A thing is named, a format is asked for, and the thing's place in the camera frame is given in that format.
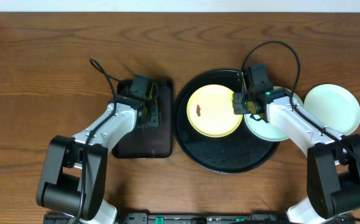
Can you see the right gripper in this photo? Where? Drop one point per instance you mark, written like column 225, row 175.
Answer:
column 238, row 108

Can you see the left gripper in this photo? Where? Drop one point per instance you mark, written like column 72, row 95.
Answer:
column 152, row 115

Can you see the light green plate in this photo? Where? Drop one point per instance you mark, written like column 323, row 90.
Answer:
column 263, row 130
column 335, row 106

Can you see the yellow plate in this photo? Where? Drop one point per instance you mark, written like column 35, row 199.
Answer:
column 210, row 111

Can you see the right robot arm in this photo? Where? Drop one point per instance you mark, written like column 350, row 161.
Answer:
column 333, row 159

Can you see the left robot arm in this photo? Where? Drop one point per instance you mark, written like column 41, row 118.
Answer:
column 75, row 168

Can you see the black rectangular tray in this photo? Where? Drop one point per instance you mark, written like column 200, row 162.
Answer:
column 153, row 142

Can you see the round black tray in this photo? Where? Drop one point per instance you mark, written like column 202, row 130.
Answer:
column 240, row 151

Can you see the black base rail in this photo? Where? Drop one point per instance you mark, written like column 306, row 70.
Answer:
column 143, row 218

